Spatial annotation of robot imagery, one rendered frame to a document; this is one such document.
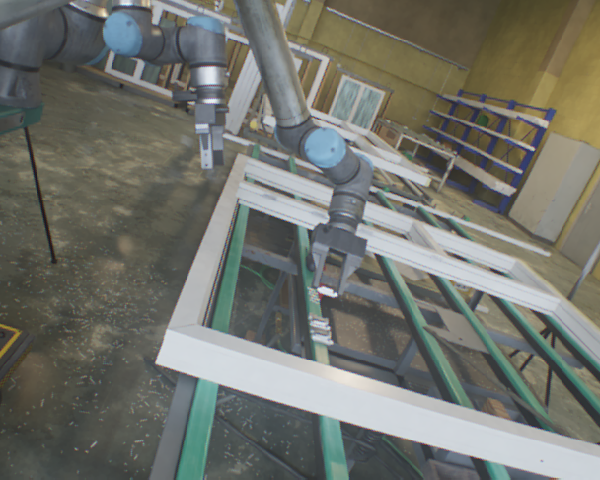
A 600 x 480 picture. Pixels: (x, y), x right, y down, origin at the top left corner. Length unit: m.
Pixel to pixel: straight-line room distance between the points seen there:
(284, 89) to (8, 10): 0.63
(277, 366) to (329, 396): 0.11
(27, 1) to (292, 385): 0.71
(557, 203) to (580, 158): 0.98
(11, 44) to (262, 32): 0.60
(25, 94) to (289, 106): 0.65
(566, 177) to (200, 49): 10.01
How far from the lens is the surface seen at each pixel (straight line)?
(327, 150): 1.16
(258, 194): 1.80
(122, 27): 1.19
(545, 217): 10.95
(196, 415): 0.81
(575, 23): 14.06
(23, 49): 1.37
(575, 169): 10.96
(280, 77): 1.18
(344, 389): 0.89
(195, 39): 1.26
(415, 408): 0.94
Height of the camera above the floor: 1.39
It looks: 17 degrees down
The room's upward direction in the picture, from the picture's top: 22 degrees clockwise
